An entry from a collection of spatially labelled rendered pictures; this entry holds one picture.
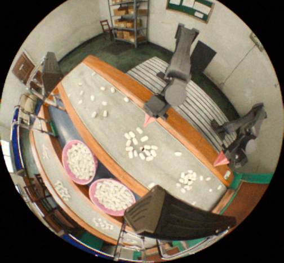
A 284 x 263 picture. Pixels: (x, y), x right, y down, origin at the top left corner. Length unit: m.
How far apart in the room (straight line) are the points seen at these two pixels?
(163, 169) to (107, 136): 0.34
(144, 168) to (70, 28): 4.68
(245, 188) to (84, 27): 5.43
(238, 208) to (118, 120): 1.05
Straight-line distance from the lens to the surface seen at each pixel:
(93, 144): 0.47
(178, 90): 0.22
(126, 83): 0.54
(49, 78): 0.31
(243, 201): 0.88
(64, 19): 4.56
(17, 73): 4.89
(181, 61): 0.31
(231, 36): 2.08
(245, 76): 2.22
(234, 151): 0.44
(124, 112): 0.46
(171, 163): 0.47
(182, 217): 0.15
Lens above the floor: 1.17
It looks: 75 degrees down
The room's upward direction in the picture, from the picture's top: 3 degrees clockwise
